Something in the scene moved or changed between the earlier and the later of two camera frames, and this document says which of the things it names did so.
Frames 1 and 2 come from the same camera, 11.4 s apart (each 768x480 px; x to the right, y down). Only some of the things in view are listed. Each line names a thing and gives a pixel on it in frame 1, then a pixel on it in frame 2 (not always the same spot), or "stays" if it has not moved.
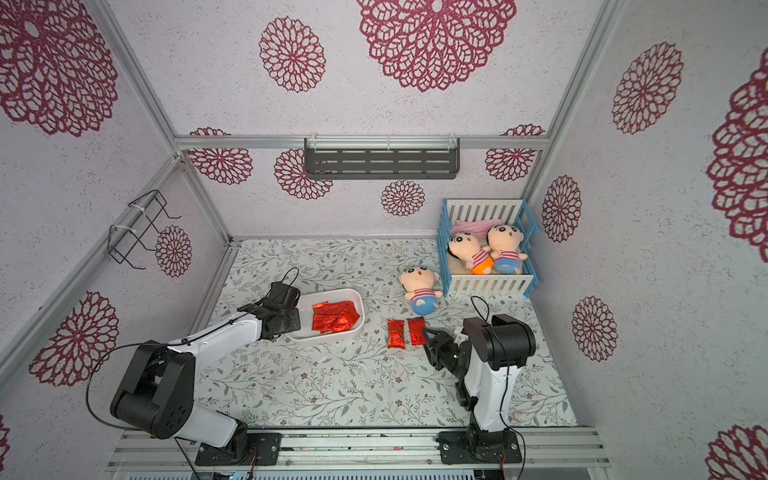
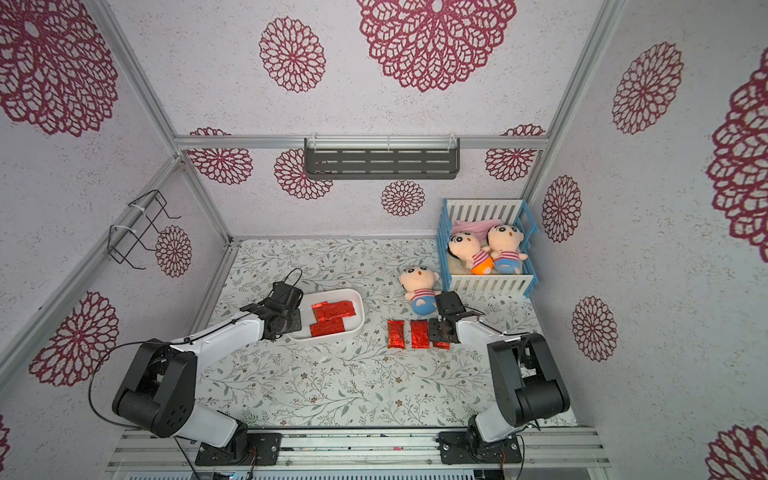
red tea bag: x=396 y=334 stays
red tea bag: x=418 y=331 stays
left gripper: x=296 y=323 stays
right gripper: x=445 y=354 -> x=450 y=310
